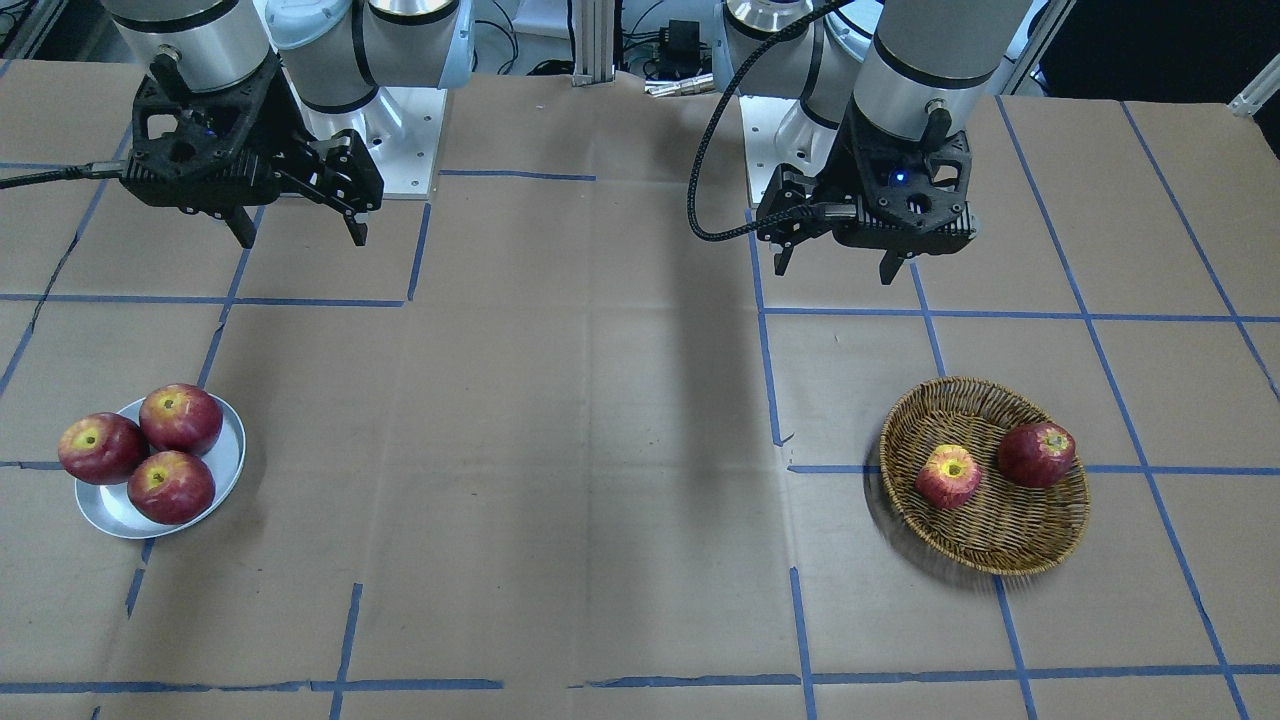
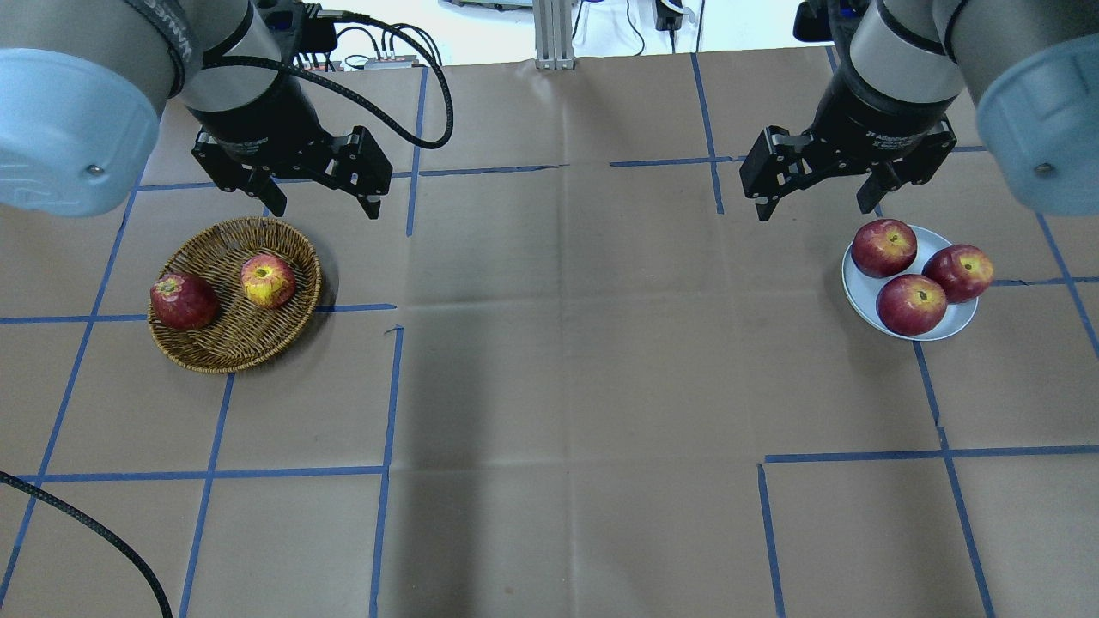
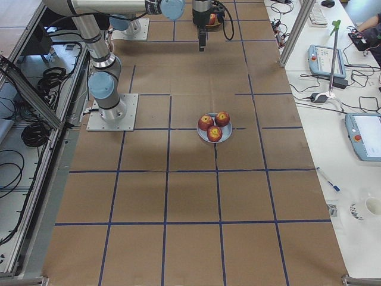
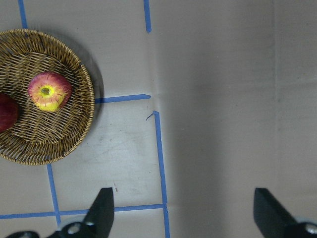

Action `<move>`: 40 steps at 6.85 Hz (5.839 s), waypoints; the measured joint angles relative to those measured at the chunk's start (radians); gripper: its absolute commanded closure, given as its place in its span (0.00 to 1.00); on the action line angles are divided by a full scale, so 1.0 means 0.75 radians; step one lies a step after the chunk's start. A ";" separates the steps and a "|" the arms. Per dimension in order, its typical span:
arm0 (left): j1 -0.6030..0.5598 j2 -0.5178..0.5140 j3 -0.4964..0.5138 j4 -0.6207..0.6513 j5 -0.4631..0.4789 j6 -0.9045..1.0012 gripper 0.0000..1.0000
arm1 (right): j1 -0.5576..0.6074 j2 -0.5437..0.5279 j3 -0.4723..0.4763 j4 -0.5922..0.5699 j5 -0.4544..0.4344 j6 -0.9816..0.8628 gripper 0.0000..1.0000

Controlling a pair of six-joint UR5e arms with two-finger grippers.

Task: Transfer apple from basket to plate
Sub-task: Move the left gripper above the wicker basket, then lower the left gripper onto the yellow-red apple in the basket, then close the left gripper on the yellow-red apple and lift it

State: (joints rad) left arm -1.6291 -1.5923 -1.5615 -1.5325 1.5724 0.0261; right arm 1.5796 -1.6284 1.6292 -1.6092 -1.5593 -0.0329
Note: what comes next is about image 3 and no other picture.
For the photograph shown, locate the red apple plate left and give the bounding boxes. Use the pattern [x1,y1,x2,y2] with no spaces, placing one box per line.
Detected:
[198,114,214,132]

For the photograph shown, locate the coiled black cables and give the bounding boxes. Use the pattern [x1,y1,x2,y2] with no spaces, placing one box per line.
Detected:
[20,66,75,148]

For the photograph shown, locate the red apple carried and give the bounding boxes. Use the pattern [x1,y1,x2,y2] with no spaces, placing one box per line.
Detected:
[208,13,217,26]

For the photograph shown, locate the black gripper idle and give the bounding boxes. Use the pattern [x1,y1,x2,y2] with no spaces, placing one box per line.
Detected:
[192,0,212,52]

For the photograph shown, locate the teach pendant lower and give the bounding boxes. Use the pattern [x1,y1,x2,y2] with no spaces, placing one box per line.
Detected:
[345,113,380,161]

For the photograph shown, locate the wicker basket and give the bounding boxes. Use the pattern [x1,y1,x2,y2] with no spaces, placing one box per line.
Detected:
[206,13,224,29]

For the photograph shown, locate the teach pendant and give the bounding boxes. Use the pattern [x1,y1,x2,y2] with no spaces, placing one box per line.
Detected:
[308,45,346,79]
[345,113,380,161]

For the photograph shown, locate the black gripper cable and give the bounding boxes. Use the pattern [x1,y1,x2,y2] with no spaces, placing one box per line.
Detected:
[213,0,235,41]

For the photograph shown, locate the small metal clip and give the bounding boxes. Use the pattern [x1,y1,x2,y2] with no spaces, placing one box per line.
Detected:
[326,204,338,217]

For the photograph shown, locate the blue white pen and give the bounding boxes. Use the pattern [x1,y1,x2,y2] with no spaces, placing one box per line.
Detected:
[316,167,341,192]

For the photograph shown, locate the white mug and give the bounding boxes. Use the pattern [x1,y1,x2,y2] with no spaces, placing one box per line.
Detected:
[365,197,381,216]

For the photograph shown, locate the person forearm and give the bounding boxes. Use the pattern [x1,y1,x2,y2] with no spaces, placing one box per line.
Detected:
[357,15,380,32]

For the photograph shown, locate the red apple plate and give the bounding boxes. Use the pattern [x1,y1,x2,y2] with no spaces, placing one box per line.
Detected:
[207,126,223,142]
[215,111,230,128]
[198,114,214,132]

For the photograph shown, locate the white keyboard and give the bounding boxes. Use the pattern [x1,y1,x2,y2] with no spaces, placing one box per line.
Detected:
[309,6,328,27]

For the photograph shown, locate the red apple plate right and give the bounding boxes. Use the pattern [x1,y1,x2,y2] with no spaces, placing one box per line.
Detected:
[215,111,230,128]

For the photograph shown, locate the teach pendant upper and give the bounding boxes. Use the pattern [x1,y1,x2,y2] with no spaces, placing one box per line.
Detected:
[308,45,346,79]

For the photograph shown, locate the black power adapter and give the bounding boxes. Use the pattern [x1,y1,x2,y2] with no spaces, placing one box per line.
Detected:
[333,77,348,89]

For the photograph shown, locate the black computer mouse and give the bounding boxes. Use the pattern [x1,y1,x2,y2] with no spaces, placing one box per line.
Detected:
[320,0,335,8]

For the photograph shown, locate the red apple plate front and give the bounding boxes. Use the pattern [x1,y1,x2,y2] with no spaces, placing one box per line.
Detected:
[207,126,223,142]

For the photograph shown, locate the aluminium frame post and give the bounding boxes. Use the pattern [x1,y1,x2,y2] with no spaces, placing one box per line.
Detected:
[278,0,314,68]

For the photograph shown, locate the light blue plate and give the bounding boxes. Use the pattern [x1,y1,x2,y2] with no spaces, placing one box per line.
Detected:
[197,111,233,143]

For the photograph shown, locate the green tipped metal rod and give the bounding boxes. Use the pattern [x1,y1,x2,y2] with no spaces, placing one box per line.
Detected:
[327,20,341,99]

